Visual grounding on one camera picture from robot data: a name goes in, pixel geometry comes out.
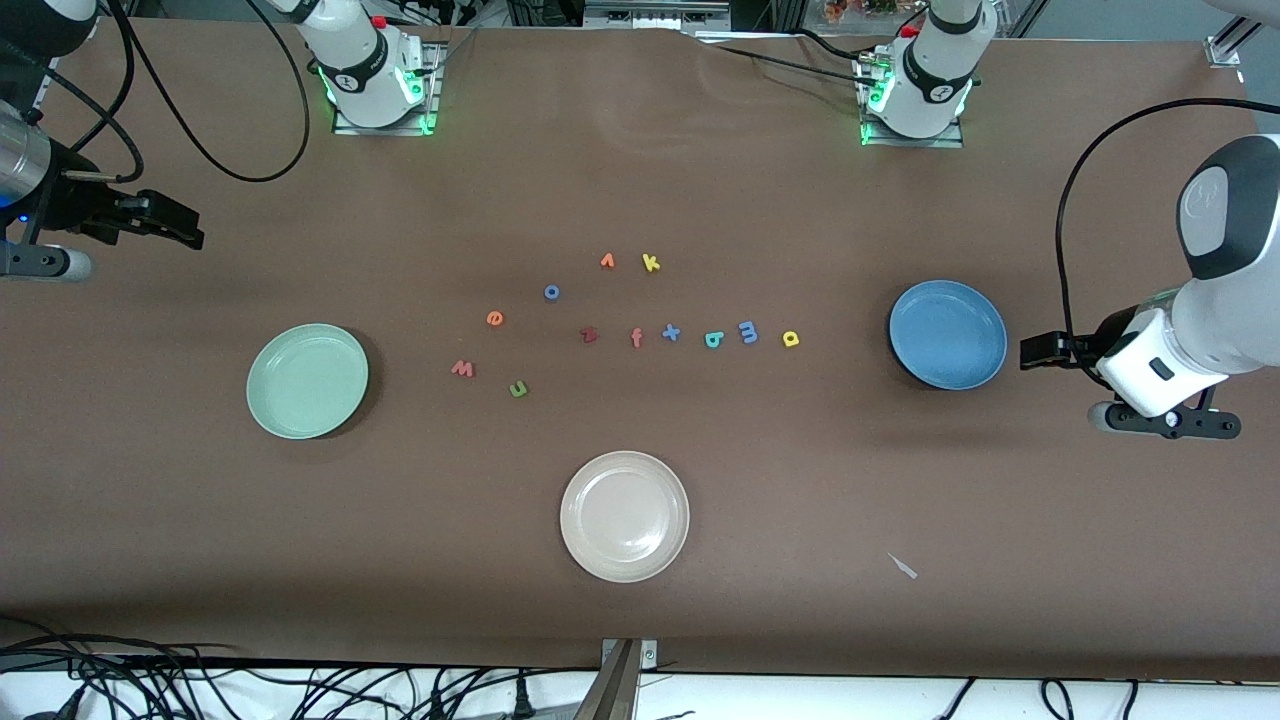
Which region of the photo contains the blue plate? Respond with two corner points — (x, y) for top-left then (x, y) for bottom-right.
(888, 279), (1009, 392)

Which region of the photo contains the green plate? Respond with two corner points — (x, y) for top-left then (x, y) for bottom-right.
(246, 322), (370, 441)

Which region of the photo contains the beige plate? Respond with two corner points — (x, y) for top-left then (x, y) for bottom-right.
(559, 450), (691, 584)

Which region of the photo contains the grey metal box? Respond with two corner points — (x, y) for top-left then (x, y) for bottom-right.
(583, 0), (731, 31)

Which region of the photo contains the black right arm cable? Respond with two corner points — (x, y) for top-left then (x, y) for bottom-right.
(30, 55), (147, 183)
(106, 0), (312, 184)

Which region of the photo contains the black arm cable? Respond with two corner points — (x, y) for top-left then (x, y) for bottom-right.
(30, 55), (147, 183)
(106, 0), (312, 184)
(1054, 97), (1280, 344)

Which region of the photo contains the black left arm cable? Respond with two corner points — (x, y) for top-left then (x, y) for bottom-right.
(1054, 97), (1280, 344)

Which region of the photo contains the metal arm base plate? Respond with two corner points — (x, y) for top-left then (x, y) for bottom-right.
(332, 40), (441, 136)
(858, 55), (966, 149)

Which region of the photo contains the black base cable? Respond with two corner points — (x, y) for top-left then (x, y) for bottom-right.
(398, 38), (448, 83)

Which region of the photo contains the aluminium frame strut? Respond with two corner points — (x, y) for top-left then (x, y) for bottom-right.
(1205, 0), (1280, 69)

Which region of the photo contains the black table cable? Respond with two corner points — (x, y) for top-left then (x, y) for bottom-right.
(695, 40), (876, 89)

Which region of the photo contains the aluminium profile post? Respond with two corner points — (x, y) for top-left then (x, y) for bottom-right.
(572, 638), (659, 720)

